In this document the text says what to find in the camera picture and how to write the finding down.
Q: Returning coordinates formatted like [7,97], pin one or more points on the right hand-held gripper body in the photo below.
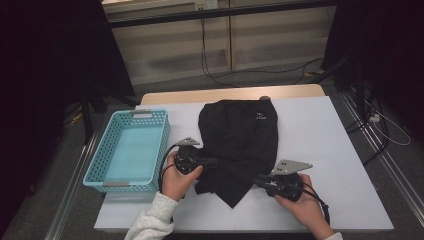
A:
[290,165]

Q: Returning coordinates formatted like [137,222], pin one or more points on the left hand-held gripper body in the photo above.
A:
[186,156]

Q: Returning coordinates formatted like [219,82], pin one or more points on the black pants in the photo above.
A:
[240,140]

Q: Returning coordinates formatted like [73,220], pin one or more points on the light blue perforated plastic basket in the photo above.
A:
[106,146]

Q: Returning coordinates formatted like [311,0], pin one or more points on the person's left hand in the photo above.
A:
[176,185]

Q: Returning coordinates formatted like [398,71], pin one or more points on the person's right hand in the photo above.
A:
[306,210]

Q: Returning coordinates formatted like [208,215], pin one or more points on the white table sheet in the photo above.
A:
[333,150]

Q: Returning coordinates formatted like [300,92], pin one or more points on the wooden table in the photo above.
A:
[200,95]

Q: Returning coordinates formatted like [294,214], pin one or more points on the round table grommet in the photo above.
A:
[265,97]

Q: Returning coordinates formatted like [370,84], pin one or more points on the white power plug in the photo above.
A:
[374,118]

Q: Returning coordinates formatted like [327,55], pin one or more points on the yellow floor tape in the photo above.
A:
[315,72]

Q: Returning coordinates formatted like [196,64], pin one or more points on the black metal stand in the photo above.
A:
[87,113]
[358,86]

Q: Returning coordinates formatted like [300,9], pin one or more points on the black horizontal bar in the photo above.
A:
[216,13]

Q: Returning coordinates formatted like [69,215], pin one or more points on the black curtain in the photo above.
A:
[383,50]
[40,66]

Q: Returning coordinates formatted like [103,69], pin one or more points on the metal floor rail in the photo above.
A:
[383,160]
[71,186]

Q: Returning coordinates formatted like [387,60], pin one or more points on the vertical metal wall strip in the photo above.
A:
[230,40]

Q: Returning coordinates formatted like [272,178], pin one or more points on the white wall socket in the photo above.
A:
[205,4]

